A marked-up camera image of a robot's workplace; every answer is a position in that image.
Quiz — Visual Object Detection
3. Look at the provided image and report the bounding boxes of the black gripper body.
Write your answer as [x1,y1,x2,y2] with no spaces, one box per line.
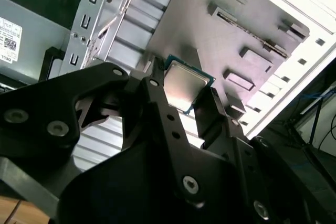
[59,140,253,224]

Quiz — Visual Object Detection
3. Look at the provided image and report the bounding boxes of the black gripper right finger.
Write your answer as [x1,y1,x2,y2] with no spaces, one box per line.
[193,87,324,224]

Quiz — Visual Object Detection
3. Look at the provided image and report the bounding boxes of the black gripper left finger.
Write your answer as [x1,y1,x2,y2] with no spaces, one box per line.
[0,57,208,208]

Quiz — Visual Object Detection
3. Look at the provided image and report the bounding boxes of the CPU with silver top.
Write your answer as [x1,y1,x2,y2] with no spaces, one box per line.
[162,54,216,116]

